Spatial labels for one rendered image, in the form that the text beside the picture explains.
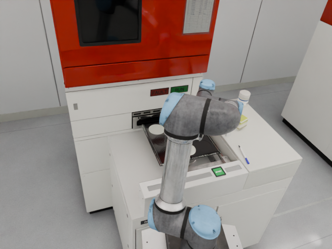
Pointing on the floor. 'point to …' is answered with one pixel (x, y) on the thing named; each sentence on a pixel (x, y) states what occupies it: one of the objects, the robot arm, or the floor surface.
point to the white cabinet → (258, 214)
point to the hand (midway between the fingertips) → (201, 139)
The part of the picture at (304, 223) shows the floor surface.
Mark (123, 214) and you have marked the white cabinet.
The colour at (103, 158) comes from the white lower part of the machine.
